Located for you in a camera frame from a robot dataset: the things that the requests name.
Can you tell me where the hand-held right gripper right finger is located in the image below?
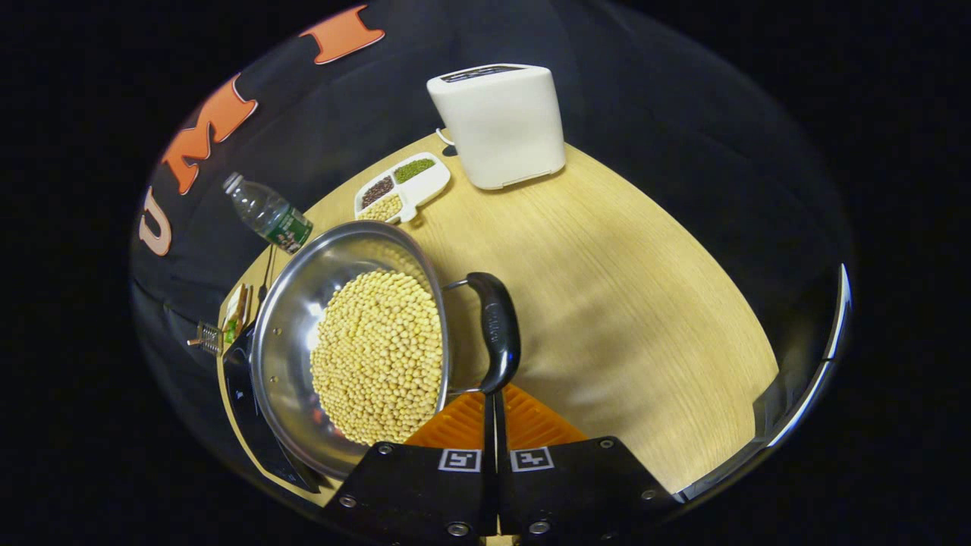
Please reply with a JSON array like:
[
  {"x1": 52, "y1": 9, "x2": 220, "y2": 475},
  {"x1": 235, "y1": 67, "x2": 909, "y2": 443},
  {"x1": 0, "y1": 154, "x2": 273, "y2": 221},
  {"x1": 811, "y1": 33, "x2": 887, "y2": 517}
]
[{"x1": 495, "y1": 383, "x2": 680, "y2": 542}]

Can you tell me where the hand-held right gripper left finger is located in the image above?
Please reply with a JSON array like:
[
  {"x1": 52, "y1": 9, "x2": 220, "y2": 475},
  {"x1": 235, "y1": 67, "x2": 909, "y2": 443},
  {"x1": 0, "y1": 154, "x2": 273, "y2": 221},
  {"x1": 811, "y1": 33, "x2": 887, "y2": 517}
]
[{"x1": 322, "y1": 388, "x2": 499, "y2": 542}]

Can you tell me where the black induction cooktop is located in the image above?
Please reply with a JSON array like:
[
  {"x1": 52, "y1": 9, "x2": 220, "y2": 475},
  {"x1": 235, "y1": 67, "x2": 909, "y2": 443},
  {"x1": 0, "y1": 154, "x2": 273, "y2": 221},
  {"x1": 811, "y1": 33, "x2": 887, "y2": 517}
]
[{"x1": 222, "y1": 326, "x2": 324, "y2": 494}]

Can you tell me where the steel pot with black handles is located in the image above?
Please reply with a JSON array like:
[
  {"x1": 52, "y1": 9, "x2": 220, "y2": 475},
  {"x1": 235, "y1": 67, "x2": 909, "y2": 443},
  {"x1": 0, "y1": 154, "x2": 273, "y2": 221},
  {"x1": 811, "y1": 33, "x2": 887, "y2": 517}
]
[{"x1": 250, "y1": 220, "x2": 523, "y2": 479}]

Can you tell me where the pile of yellow soybeans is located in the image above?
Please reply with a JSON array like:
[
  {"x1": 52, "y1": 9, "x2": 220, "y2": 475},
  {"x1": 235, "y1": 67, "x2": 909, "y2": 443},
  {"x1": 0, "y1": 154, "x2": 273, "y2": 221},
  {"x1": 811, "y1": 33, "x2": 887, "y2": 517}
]
[{"x1": 310, "y1": 269, "x2": 445, "y2": 446}]

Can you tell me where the sandwich with lettuce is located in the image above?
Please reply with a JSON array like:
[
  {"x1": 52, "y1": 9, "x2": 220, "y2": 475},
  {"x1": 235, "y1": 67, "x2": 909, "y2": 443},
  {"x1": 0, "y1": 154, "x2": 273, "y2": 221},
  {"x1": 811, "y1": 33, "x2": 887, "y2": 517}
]
[{"x1": 222, "y1": 284, "x2": 252, "y2": 347}]

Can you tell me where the white divided dish with beans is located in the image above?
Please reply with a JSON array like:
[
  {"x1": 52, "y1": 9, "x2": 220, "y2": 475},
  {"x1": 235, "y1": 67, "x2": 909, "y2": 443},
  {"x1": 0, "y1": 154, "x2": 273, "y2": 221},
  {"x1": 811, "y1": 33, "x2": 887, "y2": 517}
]
[{"x1": 354, "y1": 152, "x2": 452, "y2": 225}]

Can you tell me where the clear plastic water bottle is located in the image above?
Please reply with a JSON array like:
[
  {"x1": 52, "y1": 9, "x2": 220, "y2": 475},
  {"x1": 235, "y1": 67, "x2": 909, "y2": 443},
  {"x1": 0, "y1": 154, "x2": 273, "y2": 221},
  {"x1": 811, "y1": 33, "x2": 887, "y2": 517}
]
[{"x1": 222, "y1": 172, "x2": 314, "y2": 255}]

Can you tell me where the black backdrop cloth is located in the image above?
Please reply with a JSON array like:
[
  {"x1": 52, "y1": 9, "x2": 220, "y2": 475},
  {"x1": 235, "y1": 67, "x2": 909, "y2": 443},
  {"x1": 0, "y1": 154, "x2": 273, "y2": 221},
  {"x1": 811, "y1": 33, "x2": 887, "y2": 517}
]
[{"x1": 129, "y1": 0, "x2": 852, "y2": 486}]

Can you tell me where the white toaster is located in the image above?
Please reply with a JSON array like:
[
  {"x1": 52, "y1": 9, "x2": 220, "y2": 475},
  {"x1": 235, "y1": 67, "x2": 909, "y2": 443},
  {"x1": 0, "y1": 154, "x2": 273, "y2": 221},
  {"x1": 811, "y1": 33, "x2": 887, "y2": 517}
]
[{"x1": 426, "y1": 64, "x2": 567, "y2": 190}]

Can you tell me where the wire mesh utensil holder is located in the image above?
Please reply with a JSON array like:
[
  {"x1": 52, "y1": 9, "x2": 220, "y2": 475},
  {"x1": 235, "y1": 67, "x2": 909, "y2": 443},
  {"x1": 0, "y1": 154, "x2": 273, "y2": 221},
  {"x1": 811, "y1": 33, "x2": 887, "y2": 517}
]
[{"x1": 187, "y1": 319, "x2": 223, "y2": 356}]

